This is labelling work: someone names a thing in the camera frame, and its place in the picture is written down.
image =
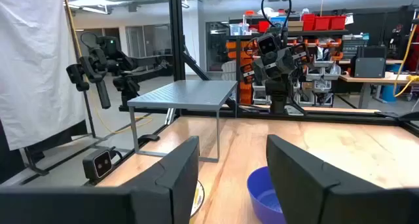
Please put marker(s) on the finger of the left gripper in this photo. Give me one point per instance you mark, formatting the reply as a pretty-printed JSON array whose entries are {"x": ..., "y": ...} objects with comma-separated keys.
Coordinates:
[
  {"x": 247, "y": 73},
  {"x": 301, "y": 55}
]

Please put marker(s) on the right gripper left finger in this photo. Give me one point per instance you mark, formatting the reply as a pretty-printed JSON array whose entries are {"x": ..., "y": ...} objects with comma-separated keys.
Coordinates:
[{"x": 176, "y": 184}]

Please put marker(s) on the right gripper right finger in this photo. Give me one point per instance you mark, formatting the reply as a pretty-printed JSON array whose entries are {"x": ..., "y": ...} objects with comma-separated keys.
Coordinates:
[{"x": 294, "y": 184}]

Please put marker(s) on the yellow bowl with patterned inside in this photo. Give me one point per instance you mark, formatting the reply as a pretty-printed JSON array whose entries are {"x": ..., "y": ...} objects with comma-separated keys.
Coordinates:
[{"x": 198, "y": 197}]

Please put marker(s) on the blue object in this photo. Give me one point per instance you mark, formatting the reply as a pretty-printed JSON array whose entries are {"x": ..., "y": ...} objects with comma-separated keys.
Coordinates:
[{"x": 262, "y": 197}]

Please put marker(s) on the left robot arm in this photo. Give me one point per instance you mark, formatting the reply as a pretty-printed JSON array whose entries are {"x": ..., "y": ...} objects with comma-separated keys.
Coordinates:
[{"x": 278, "y": 93}]

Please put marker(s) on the black neighbouring robot arm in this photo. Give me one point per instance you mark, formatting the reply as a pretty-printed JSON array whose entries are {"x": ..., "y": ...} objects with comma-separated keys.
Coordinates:
[{"x": 98, "y": 63}]

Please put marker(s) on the red storage bin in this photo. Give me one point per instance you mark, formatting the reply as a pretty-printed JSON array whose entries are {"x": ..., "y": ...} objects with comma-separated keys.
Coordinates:
[
  {"x": 322, "y": 23},
  {"x": 308, "y": 22},
  {"x": 264, "y": 26},
  {"x": 338, "y": 22}
]

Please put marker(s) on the grey perforated metal shelf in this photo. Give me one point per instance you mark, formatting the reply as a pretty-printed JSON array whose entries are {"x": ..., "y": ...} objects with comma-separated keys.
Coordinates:
[{"x": 186, "y": 94}]

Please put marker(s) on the black equipment box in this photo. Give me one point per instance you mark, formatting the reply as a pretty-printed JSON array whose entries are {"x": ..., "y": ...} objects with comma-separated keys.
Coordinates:
[{"x": 370, "y": 65}]

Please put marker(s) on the wooden workbench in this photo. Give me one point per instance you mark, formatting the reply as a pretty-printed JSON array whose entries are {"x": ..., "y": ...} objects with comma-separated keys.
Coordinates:
[{"x": 370, "y": 78}]

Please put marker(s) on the black backdrop stand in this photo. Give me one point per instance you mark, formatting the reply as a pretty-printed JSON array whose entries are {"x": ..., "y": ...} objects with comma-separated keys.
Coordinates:
[{"x": 89, "y": 116}]

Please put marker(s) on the white backdrop cloth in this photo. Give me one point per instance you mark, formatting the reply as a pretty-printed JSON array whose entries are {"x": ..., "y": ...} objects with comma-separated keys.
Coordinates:
[{"x": 32, "y": 70}]

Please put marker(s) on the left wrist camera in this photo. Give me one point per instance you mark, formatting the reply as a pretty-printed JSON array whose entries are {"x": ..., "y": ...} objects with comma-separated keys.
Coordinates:
[{"x": 267, "y": 44}]

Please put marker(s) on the black table edge frame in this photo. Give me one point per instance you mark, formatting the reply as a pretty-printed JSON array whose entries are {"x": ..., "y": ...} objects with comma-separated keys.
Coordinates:
[{"x": 327, "y": 117}]

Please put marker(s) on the black vertical frame post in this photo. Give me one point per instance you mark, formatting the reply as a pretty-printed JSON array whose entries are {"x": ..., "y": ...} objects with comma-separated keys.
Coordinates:
[{"x": 176, "y": 37}]

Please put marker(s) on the black table-level camera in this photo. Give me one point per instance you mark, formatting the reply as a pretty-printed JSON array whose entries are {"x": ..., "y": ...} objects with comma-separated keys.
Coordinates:
[{"x": 98, "y": 165}]

